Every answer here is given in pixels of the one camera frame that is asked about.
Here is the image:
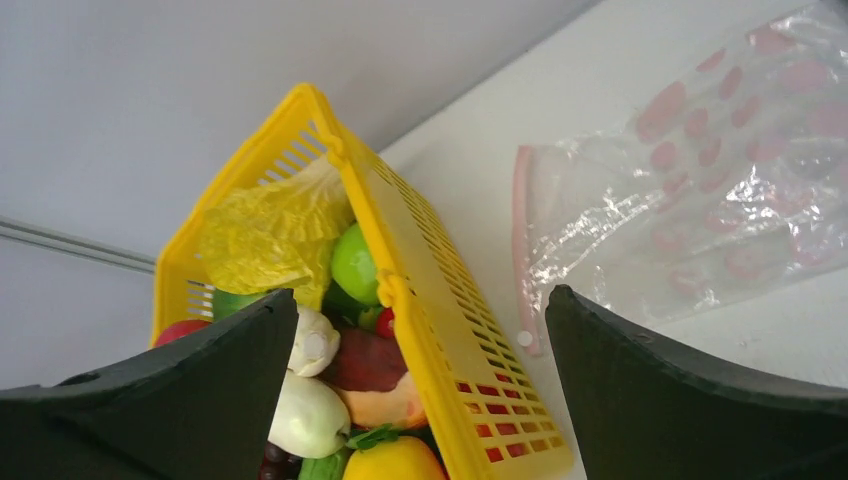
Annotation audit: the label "green white bok choy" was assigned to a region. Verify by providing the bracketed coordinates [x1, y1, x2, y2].
[287, 305, 341, 377]

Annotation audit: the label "yellow lemon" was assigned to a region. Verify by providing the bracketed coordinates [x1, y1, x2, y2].
[342, 436, 447, 480]

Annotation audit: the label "aluminium frame rail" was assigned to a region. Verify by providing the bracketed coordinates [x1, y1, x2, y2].
[1, 216, 156, 274]

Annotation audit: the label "clear zip top bag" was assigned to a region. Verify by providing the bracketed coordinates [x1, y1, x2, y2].
[512, 1, 847, 355]

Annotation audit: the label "small red tomato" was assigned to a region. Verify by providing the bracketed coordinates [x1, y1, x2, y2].
[375, 308, 395, 339]

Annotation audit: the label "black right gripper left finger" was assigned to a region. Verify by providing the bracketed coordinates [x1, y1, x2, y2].
[1, 290, 298, 479]

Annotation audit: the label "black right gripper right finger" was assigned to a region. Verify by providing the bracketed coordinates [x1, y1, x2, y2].
[545, 285, 847, 479]

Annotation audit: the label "red apple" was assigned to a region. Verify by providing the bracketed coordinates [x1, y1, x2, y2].
[153, 319, 211, 348]

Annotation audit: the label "yellow napa cabbage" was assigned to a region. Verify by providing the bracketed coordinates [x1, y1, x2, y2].
[199, 157, 354, 310]

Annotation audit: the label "green apple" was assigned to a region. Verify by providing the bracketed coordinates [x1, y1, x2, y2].
[331, 223, 380, 306]

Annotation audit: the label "green cucumber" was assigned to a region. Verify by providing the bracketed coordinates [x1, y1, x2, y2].
[212, 289, 266, 321]

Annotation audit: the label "white radish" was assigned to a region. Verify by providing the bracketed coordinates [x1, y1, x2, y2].
[268, 371, 351, 459]

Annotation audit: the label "yellow plastic basket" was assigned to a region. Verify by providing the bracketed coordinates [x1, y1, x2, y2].
[152, 83, 574, 479]

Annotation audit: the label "dark purple grapes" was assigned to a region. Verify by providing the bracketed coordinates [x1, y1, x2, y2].
[257, 442, 302, 480]

